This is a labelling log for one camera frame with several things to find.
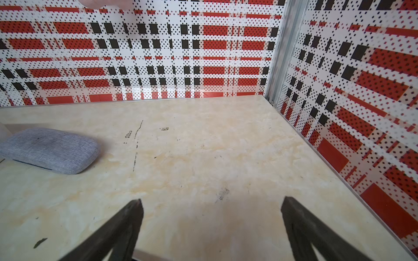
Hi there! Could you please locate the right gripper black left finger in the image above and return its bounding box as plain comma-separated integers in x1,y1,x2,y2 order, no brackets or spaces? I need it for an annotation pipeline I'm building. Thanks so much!
61,199,144,261

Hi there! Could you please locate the grey fabric case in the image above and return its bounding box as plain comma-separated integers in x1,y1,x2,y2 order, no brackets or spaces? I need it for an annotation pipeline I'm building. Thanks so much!
1,128,100,175

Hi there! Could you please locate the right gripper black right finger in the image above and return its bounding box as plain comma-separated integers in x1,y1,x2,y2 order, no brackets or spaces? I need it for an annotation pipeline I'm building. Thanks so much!
281,196,370,261

